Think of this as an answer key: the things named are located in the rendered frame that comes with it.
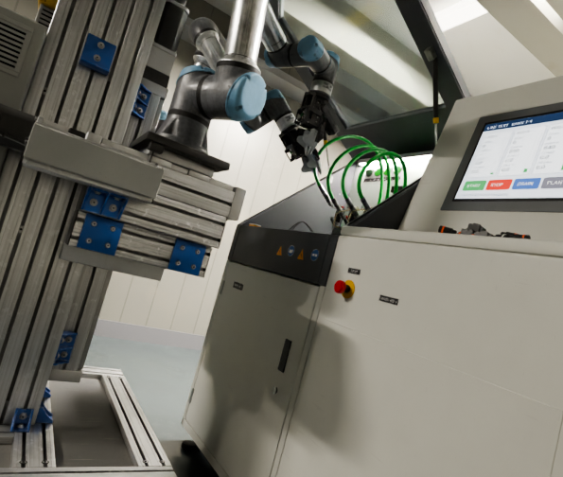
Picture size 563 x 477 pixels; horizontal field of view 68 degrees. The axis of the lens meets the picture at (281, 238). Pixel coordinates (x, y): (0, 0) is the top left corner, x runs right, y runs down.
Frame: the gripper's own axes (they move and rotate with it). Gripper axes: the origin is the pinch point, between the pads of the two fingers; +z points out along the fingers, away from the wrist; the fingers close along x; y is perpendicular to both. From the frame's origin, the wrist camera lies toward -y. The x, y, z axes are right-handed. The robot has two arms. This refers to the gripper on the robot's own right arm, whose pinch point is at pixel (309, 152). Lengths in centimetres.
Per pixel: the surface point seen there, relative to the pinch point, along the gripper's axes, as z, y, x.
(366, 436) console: 74, -3, 52
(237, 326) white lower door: 67, -3, -22
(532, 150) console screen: -7, -32, 58
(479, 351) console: 47, -3, 73
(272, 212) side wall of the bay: 17.3, -16.2, -43.1
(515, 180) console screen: 2, -30, 56
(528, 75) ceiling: -149, -208, -58
